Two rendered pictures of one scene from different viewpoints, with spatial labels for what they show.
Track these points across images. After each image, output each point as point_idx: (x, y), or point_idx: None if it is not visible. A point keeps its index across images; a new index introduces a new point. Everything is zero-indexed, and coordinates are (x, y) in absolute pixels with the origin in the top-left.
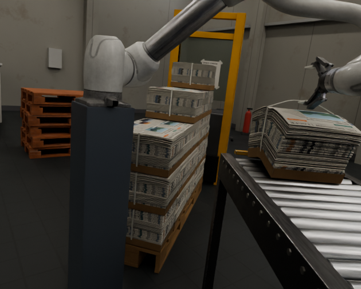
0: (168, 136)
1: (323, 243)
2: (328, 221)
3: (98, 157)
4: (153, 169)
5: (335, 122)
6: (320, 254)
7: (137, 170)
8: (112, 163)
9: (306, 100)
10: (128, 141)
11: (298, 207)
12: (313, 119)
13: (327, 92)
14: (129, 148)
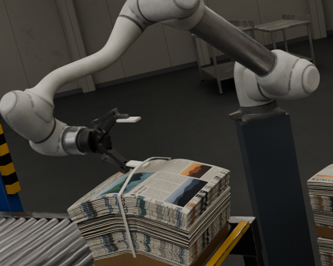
0: (322, 177)
1: (62, 221)
2: (71, 232)
3: (243, 160)
4: None
5: (96, 192)
6: (59, 217)
7: None
8: (247, 170)
9: (130, 160)
10: (247, 155)
11: None
12: (113, 180)
13: (97, 152)
14: (248, 163)
